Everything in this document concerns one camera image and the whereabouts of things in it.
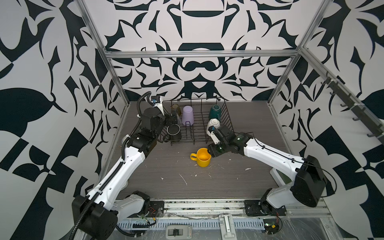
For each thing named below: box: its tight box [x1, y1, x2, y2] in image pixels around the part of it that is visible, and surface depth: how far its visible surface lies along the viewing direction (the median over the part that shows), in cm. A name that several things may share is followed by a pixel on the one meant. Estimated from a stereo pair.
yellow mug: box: [190, 148, 212, 168], surface depth 86 cm
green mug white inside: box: [209, 104, 222, 122], surface depth 101 cm
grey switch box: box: [165, 225, 193, 240], surface depth 67 cm
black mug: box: [163, 123, 182, 142], surface depth 91 cm
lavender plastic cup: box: [182, 105, 195, 127], surface depth 100 cm
